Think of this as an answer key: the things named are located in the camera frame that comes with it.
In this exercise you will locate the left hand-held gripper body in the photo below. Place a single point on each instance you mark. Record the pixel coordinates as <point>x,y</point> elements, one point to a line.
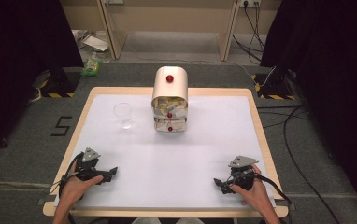
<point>86,169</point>

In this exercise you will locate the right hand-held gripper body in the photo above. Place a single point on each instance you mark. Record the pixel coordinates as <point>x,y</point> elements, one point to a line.
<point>243,179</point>

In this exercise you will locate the person's right hand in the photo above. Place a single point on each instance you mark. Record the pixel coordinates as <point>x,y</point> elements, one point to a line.
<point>257,196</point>

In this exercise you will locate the person's left hand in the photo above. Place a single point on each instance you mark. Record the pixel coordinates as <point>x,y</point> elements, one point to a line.
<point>74,188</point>

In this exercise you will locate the white table mat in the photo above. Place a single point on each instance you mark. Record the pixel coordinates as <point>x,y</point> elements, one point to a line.
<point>173,161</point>

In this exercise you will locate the clear glass cup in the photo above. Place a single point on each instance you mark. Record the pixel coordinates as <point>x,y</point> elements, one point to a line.
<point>123,113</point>

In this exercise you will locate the person's legs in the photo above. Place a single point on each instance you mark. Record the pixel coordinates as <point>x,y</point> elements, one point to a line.
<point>167,221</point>

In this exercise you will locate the pile of white packets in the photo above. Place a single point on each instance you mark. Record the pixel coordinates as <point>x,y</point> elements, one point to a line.
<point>170,105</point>

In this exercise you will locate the black base yellow striped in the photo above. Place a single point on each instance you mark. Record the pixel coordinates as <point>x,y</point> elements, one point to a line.
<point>59,84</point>
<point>274,85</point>

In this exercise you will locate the white drawer box red knobs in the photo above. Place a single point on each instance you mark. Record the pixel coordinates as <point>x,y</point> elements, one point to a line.
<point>170,87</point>

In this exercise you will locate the green wipes packet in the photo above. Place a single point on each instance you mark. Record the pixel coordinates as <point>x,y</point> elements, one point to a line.
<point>91,67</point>

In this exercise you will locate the black curtain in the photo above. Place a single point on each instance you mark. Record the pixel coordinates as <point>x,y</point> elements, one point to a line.
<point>21,62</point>
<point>329,77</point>

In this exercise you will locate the wooden desk frame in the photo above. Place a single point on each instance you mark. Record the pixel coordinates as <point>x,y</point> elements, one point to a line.
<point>114,37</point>

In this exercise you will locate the white wall socket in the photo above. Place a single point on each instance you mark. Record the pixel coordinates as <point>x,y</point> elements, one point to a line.
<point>250,2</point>

